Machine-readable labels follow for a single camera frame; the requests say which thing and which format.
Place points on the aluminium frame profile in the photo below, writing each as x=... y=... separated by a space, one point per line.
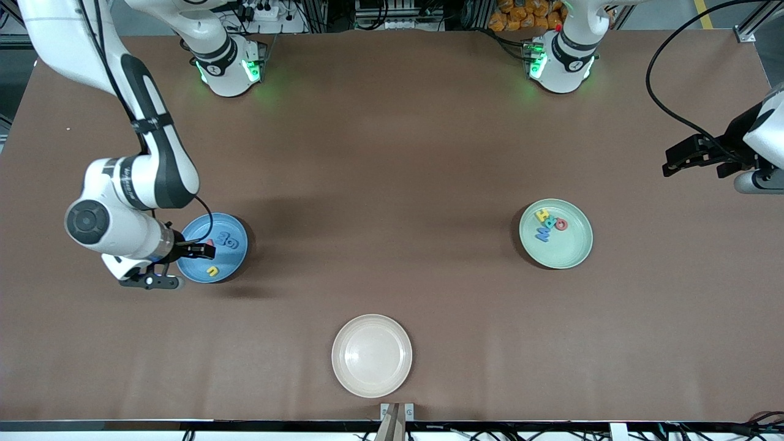
x=746 y=33
x=9 y=41

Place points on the brown table cover sheet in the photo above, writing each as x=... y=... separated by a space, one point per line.
x=122 y=343

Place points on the blue letter E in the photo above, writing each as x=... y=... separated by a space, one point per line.
x=221 y=238

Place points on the blue plate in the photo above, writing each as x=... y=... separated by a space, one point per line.
x=229 y=260

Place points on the pink letter Q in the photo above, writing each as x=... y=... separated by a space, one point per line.
x=557 y=224

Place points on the white electronics box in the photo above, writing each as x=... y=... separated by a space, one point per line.
x=398 y=23

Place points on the white multi-socket strip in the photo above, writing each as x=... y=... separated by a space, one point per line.
x=266 y=11

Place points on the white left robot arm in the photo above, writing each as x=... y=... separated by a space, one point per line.
x=566 y=67

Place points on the blue letter g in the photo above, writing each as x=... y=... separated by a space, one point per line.
x=233 y=242

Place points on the blue letter W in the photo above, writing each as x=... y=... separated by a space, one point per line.
x=542 y=234

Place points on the teal letter R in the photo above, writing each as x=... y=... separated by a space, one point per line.
x=549 y=223

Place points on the bag of orange items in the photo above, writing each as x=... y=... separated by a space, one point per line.
x=520 y=15

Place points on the yellow letter H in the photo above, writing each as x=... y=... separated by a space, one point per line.
x=541 y=215

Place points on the green plate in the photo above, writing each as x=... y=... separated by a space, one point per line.
x=566 y=251

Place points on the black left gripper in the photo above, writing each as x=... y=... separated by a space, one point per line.
x=737 y=134

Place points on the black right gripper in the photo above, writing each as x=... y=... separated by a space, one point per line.
x=176 y=245

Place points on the beige plate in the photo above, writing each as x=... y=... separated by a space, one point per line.
x=372 y=355

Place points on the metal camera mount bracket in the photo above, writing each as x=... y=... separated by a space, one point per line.
x=387 y=409

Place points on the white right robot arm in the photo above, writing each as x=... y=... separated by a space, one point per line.
x=110 y=226

